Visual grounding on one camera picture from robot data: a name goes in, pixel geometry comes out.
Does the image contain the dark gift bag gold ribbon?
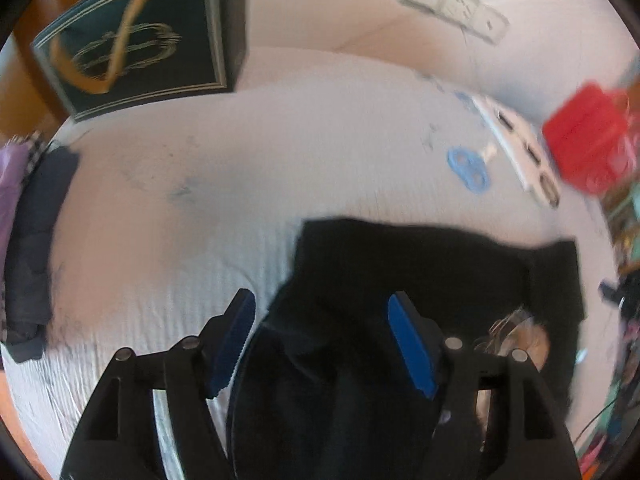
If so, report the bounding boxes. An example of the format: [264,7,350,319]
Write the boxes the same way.
[32,0,247,122]

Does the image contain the black garment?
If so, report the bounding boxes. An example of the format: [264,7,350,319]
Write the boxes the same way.
[227,219,584,479]

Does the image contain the white tablecloth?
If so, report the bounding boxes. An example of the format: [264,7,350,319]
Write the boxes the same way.
[4,48,618,477]

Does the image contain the white paper sheet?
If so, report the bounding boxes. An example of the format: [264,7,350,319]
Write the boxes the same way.
[471,94,561,209]

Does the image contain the folded purple garment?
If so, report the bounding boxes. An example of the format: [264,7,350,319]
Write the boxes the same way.
[0,131,47,273]

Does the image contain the blue handled scissors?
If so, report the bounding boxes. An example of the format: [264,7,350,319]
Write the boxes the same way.
[447,143,498,195]

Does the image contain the white wall socket panel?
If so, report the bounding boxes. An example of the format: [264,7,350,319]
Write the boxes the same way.
[399,0,510,44]

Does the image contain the red plastic storage case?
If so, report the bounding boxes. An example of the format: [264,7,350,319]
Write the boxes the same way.
[542,81,639,195]

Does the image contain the folded navy garment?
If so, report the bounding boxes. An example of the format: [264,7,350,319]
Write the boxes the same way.
[3,146,79,363]

